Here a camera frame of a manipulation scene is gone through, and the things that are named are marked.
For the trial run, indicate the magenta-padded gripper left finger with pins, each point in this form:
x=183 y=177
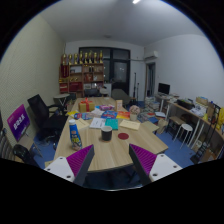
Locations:
x=80 y=160

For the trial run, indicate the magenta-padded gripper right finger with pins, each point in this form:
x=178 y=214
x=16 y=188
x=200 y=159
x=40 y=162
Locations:
x=144 y=159

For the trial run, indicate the blue white-capped drink bottle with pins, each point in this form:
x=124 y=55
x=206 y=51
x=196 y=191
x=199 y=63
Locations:
x=75 y=135

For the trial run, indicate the flat round red coaster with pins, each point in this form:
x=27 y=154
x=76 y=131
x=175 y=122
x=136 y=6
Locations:
x=123 y=136

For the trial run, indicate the small beige book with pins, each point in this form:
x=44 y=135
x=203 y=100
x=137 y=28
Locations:
x=84 y=124

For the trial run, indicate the wide beige book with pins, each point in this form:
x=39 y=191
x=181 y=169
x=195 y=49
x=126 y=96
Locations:
x=130 y=125

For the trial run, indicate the black cup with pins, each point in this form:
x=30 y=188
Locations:
x=106 y=134

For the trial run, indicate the white printed booklet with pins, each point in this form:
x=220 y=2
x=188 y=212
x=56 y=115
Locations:
x=97 y=122

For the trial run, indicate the blue and red magazine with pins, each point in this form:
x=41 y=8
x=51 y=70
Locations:
x=83 y=116

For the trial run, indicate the yellow folder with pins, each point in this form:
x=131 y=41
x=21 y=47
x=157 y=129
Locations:
x=72 y=113

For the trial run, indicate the teal notebook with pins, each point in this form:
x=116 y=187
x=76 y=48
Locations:
x=112 y=124

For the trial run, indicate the orange book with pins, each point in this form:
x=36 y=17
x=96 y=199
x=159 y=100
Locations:
x=123 y=115

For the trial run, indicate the pink flowers in white pot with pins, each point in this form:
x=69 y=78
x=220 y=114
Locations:
x=134 y=110

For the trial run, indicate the white round stool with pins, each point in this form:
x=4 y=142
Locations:
x=186 y=127

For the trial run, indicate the yellow red-ribboned gift box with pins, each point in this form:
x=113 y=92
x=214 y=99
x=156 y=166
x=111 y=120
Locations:
x=86 y=106

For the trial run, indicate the black office chair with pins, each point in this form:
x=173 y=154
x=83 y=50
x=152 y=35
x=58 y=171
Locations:
x=45 y=116

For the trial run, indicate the pink package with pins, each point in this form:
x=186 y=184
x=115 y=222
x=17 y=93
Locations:
x=106 y=107

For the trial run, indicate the standing orange card box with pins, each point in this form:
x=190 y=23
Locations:
x=119 y=105

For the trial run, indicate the black mesh chair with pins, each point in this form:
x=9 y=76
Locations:
x=20 y=151

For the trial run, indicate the small white side table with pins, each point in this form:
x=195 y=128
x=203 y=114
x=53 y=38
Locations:
x=61 y=97

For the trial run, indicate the grey armchair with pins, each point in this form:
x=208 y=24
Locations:
x=120 y=96

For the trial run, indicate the long cluttered side desk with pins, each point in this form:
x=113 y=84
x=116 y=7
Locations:
x=200 y=115

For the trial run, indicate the purple sign on stand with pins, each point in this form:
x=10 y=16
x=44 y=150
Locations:
x=18 y=122

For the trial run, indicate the black computer monitor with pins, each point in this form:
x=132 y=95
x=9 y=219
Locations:
x=164 y=88

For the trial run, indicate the wooden shelf unit with trophies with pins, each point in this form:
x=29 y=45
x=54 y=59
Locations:
x=81 y=75

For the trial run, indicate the white air conditioner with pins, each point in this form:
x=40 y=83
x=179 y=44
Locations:
x=151 y=56

